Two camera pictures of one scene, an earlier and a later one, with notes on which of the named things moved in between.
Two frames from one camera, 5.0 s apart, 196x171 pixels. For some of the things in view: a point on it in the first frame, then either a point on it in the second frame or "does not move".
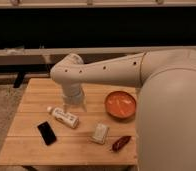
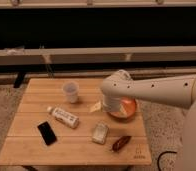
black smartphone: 46,132 does not move
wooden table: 44,132 does not move
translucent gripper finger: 66,107 → 122,110
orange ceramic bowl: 120,105 does not move
